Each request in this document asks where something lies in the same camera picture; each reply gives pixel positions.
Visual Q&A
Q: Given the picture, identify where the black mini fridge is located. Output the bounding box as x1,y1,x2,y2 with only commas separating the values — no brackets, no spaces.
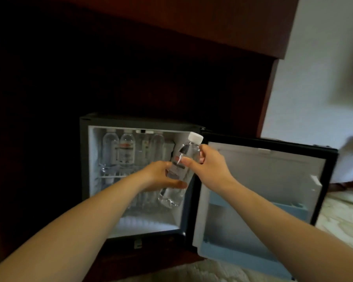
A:
79,113,206,253

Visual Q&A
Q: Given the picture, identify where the person's right hand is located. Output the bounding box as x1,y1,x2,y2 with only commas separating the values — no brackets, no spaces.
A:
181,144,236,195

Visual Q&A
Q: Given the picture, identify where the red-labelled water bottle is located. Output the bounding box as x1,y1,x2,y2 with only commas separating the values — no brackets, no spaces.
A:
119,130,136,165

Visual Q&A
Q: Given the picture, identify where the dark wooden cabinet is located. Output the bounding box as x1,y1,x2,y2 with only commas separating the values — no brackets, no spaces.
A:
0,0,300,282

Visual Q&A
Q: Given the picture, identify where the clear plastic water bottle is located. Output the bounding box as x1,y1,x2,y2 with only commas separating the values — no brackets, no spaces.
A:
102,129,120,165
139,130,153,163
151,132,166,162

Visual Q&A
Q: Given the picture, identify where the mini fridge door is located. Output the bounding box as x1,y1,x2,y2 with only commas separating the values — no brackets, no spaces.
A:
192,130,339,280

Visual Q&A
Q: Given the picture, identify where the light blue door shelf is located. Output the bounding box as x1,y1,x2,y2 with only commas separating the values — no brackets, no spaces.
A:
209,191,310,224
200,236,293,280

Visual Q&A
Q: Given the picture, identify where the white bed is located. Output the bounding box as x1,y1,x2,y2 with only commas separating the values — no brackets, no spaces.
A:
331,133,353,185

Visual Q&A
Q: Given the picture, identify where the clear white-capped water bottle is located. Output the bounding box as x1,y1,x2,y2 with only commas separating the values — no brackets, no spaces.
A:
158,132,204,208

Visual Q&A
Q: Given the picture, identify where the person's left forearm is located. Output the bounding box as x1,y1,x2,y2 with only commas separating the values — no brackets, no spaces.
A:
0,170,148,282

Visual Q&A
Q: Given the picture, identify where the person's right forearm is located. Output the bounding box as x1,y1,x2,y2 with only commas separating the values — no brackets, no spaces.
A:
219,177,353,282

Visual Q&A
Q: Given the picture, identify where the person's left hand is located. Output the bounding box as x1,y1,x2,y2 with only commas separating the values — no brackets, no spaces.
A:
141,160,189,193

